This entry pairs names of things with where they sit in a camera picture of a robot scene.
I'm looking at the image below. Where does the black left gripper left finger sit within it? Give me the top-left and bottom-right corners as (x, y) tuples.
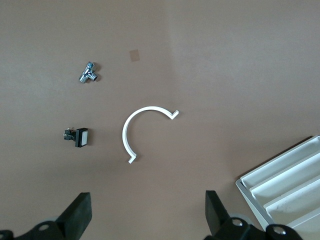
(17, 191), (93, 240)

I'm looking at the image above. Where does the white semicircular plastic bracket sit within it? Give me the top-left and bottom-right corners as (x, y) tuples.
(121, 106), (180, 165)

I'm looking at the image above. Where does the small blue potentiometer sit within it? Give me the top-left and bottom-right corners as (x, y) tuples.
(78, 60), (100, 84)

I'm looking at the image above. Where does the black square switch white face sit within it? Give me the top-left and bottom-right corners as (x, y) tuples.
(62, 127), (90, 148)

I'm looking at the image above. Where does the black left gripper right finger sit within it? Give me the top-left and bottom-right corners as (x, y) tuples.
(203, 190), (253, 240)

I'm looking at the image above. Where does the white cabinet drawer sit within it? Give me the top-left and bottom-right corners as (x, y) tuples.
(287, 207), (320, 240)
(239, 136), (320, 191)
(250, 154), (320, 207)
(263, 176), (320, 225)

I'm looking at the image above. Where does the white drawer cabinet housing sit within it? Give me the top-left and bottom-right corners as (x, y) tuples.
(235, 134), (320, 240)

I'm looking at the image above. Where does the brown tape patch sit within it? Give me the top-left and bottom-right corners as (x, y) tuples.
(129, 49), (141, 62)

